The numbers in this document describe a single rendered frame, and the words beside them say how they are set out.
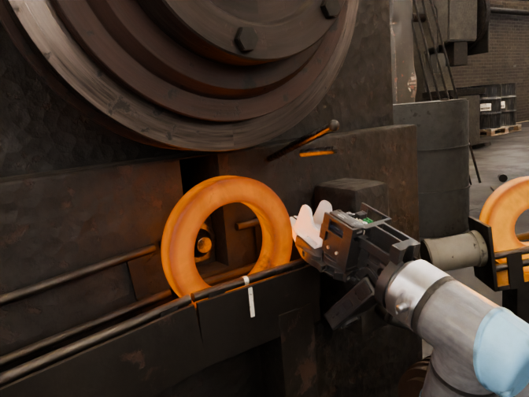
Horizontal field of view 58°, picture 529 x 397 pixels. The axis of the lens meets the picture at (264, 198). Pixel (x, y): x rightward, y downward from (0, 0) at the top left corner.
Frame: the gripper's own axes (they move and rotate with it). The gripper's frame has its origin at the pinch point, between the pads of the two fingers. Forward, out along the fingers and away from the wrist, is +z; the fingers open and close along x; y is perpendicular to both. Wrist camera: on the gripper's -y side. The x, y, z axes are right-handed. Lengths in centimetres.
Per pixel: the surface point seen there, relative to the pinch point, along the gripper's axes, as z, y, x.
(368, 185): -3.1, 6.1, -10.5
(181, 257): -2.7, 1.8, 20.4
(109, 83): 2.0, 22.0, 26.7
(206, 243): 5.5, -2.8, 12.2
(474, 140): 361, -184, -699
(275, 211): -2.0, 4.7, 6.0
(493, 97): 456, -146, -897
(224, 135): 0.0, 15.7, 13.7
